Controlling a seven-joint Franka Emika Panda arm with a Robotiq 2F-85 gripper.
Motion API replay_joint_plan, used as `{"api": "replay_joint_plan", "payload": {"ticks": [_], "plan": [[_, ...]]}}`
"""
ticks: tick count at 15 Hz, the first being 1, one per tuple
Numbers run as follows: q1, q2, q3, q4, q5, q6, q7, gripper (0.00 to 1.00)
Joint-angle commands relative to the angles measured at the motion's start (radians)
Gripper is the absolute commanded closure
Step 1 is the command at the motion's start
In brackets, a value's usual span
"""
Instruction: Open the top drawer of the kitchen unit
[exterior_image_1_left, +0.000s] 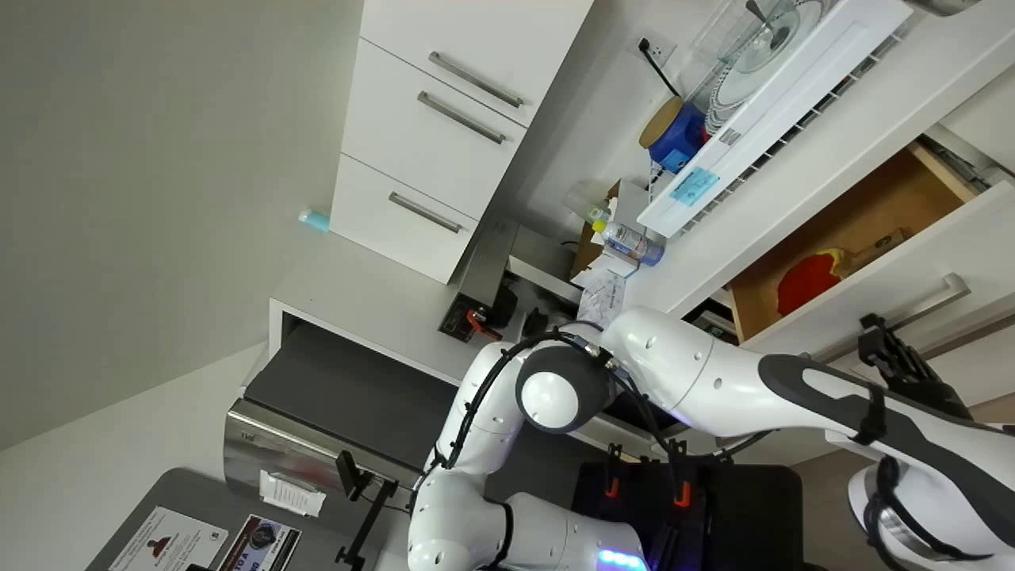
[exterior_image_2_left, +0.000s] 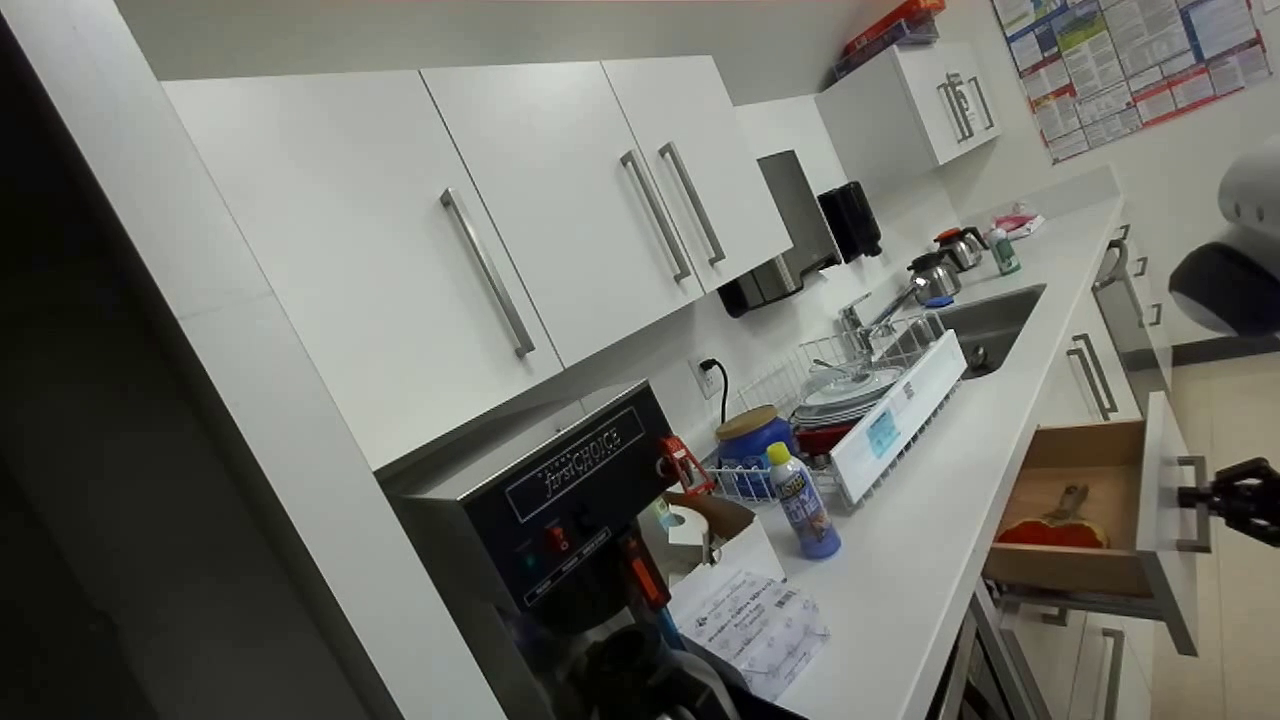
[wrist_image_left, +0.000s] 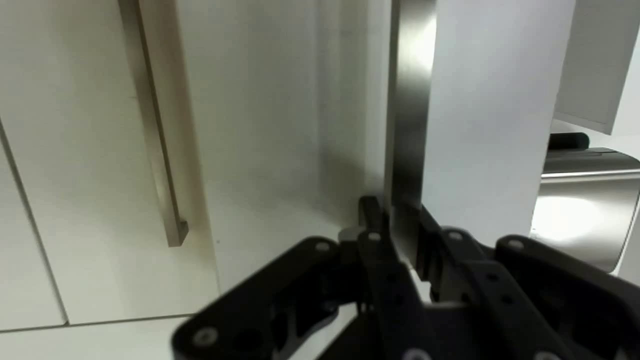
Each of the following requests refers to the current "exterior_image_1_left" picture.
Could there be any black power cable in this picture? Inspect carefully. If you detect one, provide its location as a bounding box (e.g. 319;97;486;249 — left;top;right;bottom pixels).
633;38;682;103

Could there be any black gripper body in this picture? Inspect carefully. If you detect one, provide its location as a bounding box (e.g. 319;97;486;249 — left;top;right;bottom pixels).
878;335;971;421

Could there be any red flat item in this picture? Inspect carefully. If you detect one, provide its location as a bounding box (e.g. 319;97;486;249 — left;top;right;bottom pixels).
774;248;849;321

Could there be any dark picture card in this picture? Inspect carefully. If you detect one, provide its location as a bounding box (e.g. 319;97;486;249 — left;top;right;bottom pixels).
210;510;304;571

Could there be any small teal object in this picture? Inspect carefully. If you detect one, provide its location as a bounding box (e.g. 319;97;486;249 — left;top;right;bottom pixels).
296;205;335;238

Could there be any white dish rack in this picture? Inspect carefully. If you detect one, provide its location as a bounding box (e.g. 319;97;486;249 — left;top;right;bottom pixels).
676;0;921;230

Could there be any black camera stand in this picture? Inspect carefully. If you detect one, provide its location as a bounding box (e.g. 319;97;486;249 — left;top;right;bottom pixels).
333;447;403;571

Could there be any brown paper pack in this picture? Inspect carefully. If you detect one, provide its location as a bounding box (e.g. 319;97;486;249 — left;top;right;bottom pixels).
575;208;614;280

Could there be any white tall side panel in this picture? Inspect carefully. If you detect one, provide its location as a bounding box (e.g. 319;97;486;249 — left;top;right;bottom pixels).
267;225;486;387

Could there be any white printed sheet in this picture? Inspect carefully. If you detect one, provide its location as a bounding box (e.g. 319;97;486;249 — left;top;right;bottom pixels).
109;500;232;571

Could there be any wall power outlet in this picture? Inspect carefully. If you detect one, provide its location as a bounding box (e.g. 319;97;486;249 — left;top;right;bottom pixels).
639;33;682;69

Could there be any wide white wall cabinet door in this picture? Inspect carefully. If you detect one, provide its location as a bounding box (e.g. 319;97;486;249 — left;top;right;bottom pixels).
329;151;483;287

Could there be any black coffee machine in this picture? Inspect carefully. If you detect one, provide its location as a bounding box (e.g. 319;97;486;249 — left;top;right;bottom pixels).
437;217;585;349

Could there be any white drawer with metal handle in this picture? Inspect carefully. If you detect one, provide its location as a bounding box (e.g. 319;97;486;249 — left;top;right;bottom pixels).
908;298;1015;428
727;135;1015;367

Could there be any blue container with tan lid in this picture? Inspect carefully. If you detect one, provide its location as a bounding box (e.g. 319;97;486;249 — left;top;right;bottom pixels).
639;95;708;179

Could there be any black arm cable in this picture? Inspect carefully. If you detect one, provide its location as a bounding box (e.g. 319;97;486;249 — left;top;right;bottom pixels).
421;329;700;493

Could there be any white plate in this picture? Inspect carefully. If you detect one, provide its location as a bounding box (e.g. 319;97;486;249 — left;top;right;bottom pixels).
690;0;849;128

